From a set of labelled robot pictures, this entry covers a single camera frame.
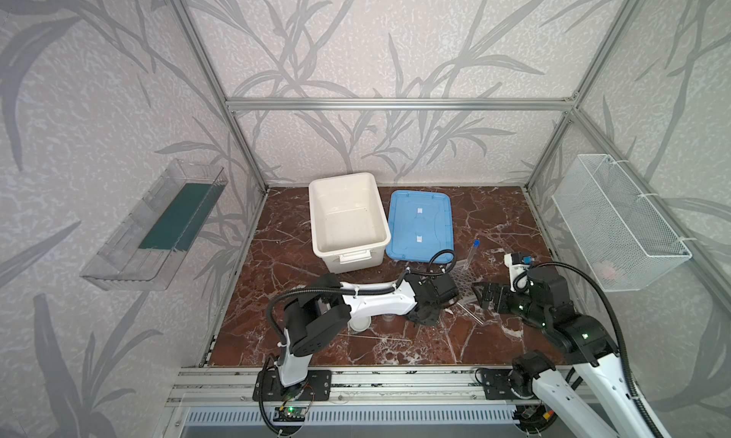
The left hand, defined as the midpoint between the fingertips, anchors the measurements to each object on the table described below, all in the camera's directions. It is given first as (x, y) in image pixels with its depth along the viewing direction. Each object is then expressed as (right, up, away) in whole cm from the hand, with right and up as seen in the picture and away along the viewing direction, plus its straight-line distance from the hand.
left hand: (431, 310), depth 84 cm
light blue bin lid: (-1, +24, +24) cm, 34 cm away
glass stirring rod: (-16, -8, -2) cm, 18 cm away
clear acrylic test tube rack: (+13, +8, +9) cm, 17 cm away
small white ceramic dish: (-21, -4, -1) cm, 21 cm away
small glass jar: (-13, -2, +1) cm, 13 cm away
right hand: (+13, +12, -9) cm, 20 cm away
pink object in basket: (+44, +14, -11) cm, 48 cm away
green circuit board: (-38, -22, -12) cm, 46 cm away
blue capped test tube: (+19, +18, +18) cm, 32 cm away
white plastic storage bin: (-27, +25, +24) cm, 44 cm away
